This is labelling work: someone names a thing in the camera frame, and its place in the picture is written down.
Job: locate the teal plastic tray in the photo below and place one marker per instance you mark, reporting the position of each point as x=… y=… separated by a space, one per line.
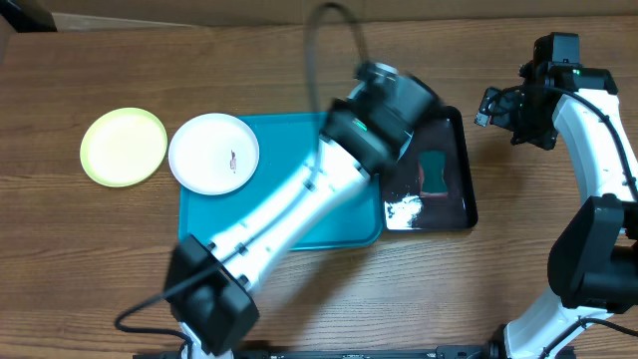
x=285 y=140

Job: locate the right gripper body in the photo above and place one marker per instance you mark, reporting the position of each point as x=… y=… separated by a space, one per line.
x=501 y=111

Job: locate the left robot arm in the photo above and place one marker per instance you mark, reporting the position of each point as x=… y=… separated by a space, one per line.
x=209 y=286

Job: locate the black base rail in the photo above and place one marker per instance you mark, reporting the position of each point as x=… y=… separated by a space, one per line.
x=260 y=351

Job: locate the white plate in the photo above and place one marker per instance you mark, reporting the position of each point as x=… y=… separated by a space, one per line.
x=213 y=154

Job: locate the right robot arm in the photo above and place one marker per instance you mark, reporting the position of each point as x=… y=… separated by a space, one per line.
x=590 y=276

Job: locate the green and red sponge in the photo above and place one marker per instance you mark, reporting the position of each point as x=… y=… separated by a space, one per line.
x=432 y=174

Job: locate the black rectangular tray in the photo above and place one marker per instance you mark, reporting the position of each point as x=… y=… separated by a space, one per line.
x=403 y=207

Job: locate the yellow-green plate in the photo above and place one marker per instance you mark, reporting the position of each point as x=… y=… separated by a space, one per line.
x=123 y=147

